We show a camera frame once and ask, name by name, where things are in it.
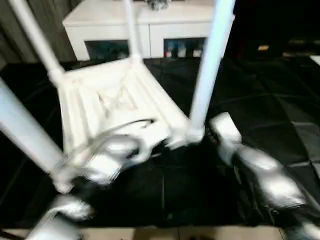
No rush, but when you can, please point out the white plastic table top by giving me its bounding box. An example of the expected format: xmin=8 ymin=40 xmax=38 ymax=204
xmin=48 ymin=56 xmax=205 ymax=195

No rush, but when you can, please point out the black mat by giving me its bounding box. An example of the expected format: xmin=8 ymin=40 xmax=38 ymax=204
xmin=0 ymin=56 xmax=320 ymax=228

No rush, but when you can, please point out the black horizontal bar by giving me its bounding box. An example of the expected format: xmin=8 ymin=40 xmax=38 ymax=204
xmin=287 ymin=37 xmax=320 ymax=46

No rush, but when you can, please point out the white cabinet with glass doors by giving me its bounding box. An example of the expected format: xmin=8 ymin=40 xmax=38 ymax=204
xmin=62 ymin=0 xmax=236 ymax=61

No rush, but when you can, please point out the dark object on cabinet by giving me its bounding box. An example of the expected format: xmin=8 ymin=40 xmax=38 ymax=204
xmin=146 ymin=0 xmax=172 ymax=11

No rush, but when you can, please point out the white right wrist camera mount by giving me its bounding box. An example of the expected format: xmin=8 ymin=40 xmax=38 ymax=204
xmin=208 ymin=112 xmax=242 ymax=166

